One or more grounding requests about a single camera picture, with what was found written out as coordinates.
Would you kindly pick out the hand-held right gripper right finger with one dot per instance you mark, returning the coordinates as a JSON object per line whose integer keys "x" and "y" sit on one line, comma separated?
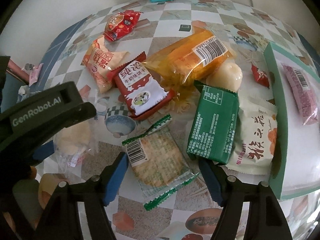
{"x": 212, "y": 182}

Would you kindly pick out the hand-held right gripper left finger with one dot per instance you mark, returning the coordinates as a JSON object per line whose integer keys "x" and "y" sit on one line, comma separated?
{"x": 115, "y": 180}

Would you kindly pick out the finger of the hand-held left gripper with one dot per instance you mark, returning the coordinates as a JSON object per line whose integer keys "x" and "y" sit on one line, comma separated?
{"x": 43, "y": 152}

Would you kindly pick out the clear-wrapped round rice cake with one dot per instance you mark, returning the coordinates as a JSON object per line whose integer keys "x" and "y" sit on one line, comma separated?
{"x": 72, "y": 137}

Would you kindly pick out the green-edged clear cracker packet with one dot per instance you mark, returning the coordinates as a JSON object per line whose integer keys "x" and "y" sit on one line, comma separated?
{"x": 157, "y": 160}

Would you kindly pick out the dark green snack packet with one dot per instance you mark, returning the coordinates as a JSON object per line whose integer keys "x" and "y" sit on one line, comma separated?
{"x": 213, "y": 125}

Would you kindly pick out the cream packet with orange flower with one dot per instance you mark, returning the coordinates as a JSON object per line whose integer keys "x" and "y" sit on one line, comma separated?
{"x": 257, "y": 142}

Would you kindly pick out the red and white biscuit packet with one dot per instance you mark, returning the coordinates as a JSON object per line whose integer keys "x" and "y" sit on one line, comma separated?
{"x": 140, "y": 87}

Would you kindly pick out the teal-rimmed white tray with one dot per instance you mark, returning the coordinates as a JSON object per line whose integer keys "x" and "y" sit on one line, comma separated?
{"x": 272, "y": 100}

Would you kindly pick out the round white pastry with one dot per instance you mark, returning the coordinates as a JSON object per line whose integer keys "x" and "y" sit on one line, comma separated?
{"x": 228, "y": 76}

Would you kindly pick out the orange clear bread packet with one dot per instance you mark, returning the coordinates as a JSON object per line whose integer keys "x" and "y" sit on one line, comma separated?
{"x": 185, "y": 60}

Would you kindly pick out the crumpled white paper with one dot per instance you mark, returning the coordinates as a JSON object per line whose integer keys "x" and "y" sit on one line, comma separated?
{"x": 24, "y": 90}

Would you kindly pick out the pink wrapper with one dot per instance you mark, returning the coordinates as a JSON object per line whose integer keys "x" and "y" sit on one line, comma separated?
{"x": 33, "y": 75}

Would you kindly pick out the beige and orange snack packet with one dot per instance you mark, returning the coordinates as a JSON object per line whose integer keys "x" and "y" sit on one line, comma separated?
{"x": 98, "y": 65}

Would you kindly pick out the small red candy packet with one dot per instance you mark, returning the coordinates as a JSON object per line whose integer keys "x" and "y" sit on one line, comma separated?
{"x": 260, "y": 76}

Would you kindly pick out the red patterned snack packet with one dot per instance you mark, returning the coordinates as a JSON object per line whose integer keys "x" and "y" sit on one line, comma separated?
{"x": 120, "y": 26}

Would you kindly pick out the pink snack packet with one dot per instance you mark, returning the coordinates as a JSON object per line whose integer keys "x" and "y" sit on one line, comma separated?
{"x": 300, "y": 92}

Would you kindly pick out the checkered printed tablecloth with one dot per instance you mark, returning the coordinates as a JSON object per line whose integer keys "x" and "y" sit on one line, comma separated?
{"x": 162, "y": 32}

